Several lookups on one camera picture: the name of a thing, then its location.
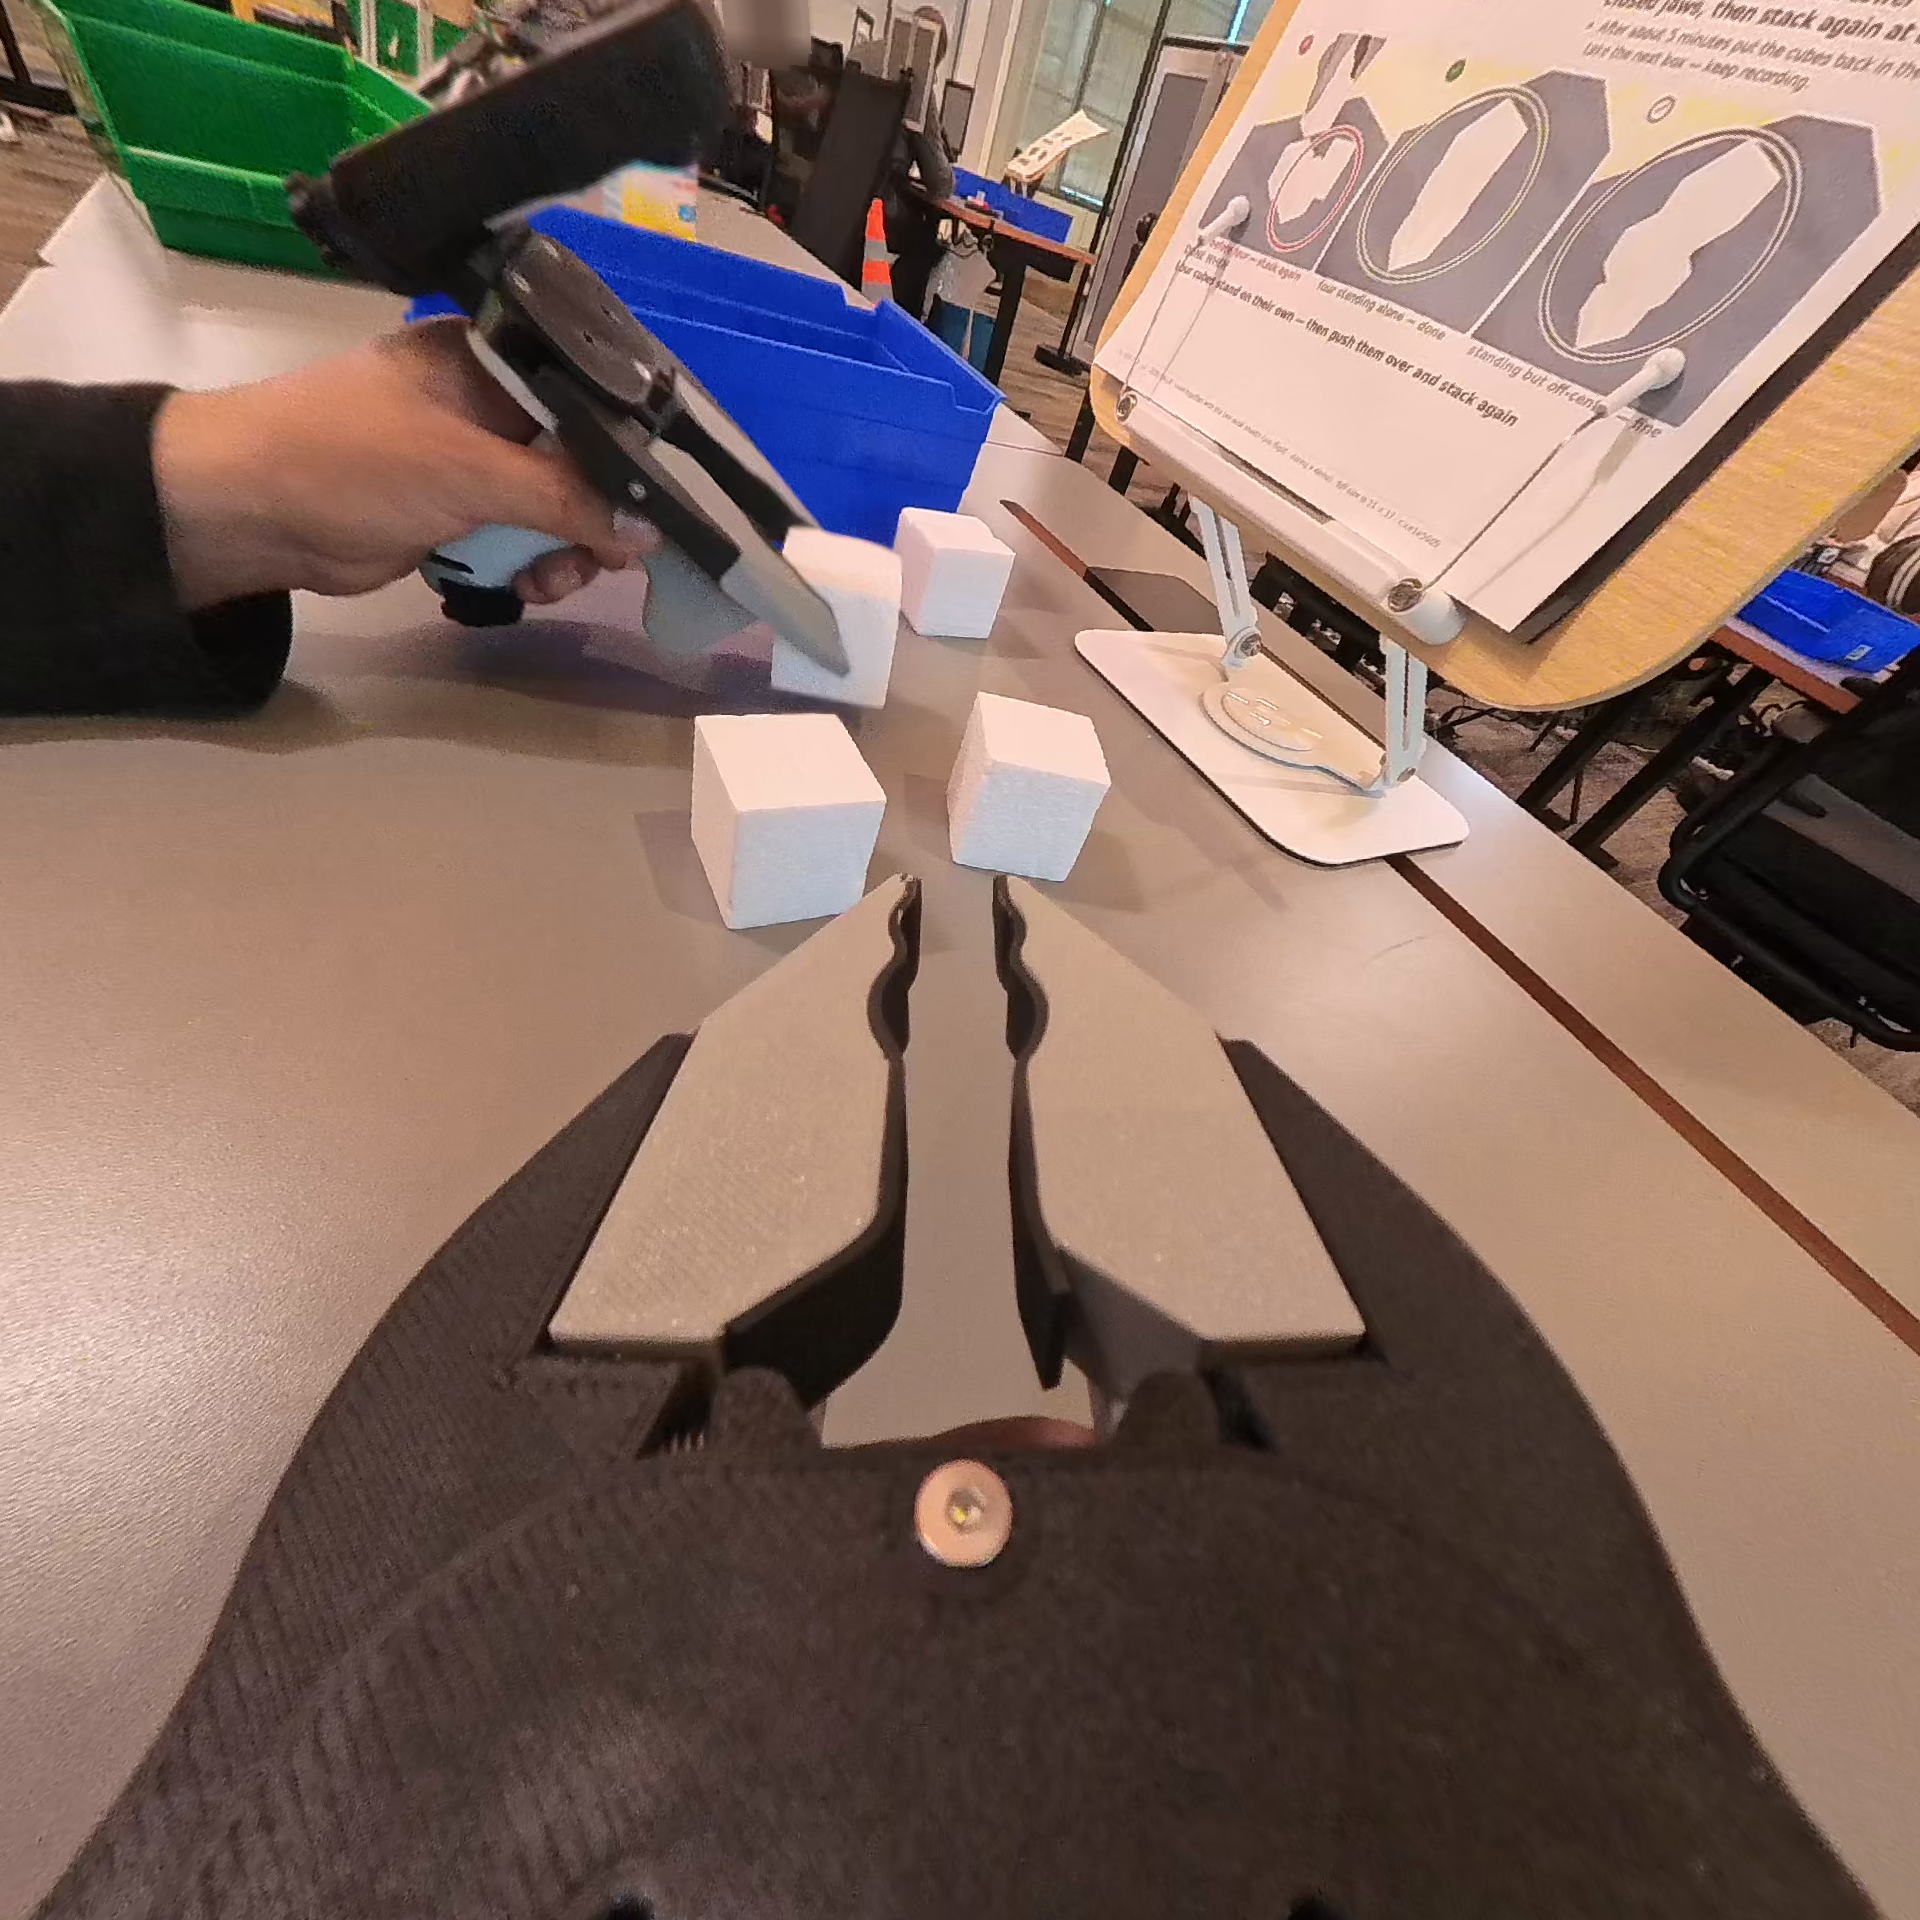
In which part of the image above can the printed instruction sheet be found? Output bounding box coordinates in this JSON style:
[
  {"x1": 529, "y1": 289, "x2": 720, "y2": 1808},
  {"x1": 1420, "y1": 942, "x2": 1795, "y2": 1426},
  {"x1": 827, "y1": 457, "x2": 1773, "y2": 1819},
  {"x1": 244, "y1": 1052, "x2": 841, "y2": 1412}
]
[{"x1": 1094, "y1": 0, "x2": 1920, "y2": 632}]

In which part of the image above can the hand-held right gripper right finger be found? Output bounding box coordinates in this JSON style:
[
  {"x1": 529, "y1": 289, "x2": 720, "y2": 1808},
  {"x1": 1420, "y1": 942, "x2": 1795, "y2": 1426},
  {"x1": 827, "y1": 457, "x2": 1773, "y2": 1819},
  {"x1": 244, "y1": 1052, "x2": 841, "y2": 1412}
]
[{"x1": 993, "y1": 875, "x2": 1367, "y2": 1426}]

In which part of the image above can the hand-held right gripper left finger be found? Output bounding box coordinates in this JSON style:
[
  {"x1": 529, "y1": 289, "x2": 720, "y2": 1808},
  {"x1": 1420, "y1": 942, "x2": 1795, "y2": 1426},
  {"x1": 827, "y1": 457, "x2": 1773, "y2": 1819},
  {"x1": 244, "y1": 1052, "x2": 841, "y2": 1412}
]
[{"x1": 548, "y1": 875, "x2": 922, "y2": 1404}]

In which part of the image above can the small blue bin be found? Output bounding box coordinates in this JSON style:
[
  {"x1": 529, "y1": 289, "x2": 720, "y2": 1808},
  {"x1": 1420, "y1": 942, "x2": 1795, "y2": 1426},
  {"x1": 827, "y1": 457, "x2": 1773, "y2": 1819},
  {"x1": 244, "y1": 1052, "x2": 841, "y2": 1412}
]
[
  {"x1": 1740, "y1": 567, "x2": 1920, "y2": 674},
  {"x1": 954, "y1": 166, "x2": 1077, "y2": 245}
]

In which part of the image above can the disinfecting wipes canister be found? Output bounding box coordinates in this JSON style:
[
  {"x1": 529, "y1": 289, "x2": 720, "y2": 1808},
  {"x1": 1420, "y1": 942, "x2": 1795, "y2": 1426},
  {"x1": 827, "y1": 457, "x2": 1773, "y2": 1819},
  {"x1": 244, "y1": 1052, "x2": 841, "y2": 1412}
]
[{"x1": 603, "y1": 162, "x2": 702, "y2": 240}]

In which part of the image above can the green plastic bin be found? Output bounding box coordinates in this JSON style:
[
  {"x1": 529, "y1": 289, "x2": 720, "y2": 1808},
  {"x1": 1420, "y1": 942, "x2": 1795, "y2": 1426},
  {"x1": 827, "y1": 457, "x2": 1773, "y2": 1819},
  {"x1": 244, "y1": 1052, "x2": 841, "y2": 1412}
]
[{"x1": 35, "y1": 0, "x2": 437, "y2": 270}]

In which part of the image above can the person's left hand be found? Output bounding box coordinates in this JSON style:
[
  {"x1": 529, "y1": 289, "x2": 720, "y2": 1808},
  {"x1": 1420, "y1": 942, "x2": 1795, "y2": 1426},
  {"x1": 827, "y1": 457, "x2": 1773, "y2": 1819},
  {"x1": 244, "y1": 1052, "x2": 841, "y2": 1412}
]
[{"x1": 150, "y1": 313, "x2": 667, "y2": 612}]

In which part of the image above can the black office chair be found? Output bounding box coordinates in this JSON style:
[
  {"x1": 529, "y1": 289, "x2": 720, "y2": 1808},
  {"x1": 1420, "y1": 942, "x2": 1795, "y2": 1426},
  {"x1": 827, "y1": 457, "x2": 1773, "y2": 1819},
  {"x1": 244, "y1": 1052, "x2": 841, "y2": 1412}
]
[{"x1": 1656, "y1": 690, "x2": 1920, "y2": 1052}]

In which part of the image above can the large blue plastic bin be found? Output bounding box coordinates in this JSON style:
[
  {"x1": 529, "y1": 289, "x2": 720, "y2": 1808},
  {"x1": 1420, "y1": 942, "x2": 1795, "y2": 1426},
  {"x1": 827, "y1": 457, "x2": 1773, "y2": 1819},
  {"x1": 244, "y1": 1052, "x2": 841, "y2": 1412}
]
[{"x1": 406, "y1": 204, "x2": 1002, "y2": 548}]

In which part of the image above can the white hard foam cube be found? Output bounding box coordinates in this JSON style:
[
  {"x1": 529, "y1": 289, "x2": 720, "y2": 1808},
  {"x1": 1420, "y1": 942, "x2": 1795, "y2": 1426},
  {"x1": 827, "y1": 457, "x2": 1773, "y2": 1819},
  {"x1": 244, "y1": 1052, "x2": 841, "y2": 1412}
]
[
  {"x1": 771, "y1": 527, "x2": 904, "y2": 707},
  {"x1": 946, "y1": 693, "x2": 1113, "y2": 881},
  {"x1": 894, "y1": 505, "x2": 1016, "y2": 640},
  {"x1": 689, "y1": 712, "x2": 892, "y2": 930}
]

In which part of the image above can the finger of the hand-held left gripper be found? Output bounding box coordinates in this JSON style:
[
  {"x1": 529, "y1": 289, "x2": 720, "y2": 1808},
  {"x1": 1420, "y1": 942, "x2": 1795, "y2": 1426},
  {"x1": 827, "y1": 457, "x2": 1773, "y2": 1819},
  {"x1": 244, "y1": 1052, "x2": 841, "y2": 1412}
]
[{"x1": 643, "y1": 446, "x2": 857, "y2": 676}]

